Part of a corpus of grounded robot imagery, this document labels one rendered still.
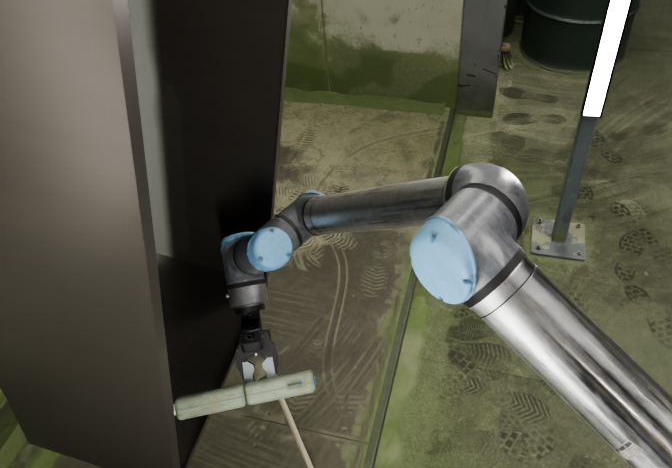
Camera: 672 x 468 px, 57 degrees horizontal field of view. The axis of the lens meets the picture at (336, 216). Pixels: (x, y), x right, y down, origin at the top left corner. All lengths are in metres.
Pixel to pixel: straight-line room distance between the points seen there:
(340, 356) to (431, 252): 1.27
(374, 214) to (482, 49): 1.90
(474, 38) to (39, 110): 2.44
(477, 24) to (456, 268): 2.17
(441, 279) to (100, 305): 0.49
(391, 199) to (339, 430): 1.00
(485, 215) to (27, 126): 0.59
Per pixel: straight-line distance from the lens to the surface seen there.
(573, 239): 2.58
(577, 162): 2.30
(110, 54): 0.63
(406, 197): 1.12
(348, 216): 1.24
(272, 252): 1.33
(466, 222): 0.88
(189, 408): 1.45
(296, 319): 2.22
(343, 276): 2.32
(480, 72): 3.06
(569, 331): 0.91
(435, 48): 3.02
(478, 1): 2.90
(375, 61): 3.11
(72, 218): 0.83
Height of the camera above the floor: 1.79
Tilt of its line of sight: 43 degrees down
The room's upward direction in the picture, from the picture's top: 5 degrees counter-clockwise
